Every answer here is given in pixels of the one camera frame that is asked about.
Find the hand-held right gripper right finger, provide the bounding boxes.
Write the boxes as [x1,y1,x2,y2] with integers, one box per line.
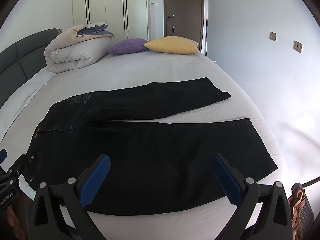
[211,153,293,240]

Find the brown cloth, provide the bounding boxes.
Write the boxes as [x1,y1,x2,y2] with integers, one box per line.
[287,185,309,230]

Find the black curved bar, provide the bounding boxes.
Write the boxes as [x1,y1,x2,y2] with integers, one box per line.
[291,176,320,188]

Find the purple pillow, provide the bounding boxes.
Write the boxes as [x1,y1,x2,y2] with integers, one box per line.
[106,38,149,56]

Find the yellow pillow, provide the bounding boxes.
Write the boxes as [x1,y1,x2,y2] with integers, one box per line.
[143,36,200,55]

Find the bed with white sheet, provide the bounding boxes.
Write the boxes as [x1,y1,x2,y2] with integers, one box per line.
[0,36,285,240]

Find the black pants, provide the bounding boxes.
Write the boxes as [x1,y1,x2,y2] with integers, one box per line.
[19,77,278,217]

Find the brown door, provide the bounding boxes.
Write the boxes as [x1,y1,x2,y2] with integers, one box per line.
[163,0,205,48]

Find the grey padded headboard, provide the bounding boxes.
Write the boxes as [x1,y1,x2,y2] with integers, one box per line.
[0,28,63,109]

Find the white wardrobe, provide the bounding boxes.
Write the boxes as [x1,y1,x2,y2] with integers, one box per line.
[72,0,150,42]

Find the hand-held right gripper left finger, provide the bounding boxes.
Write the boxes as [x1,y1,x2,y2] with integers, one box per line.
[26,154,112,240]

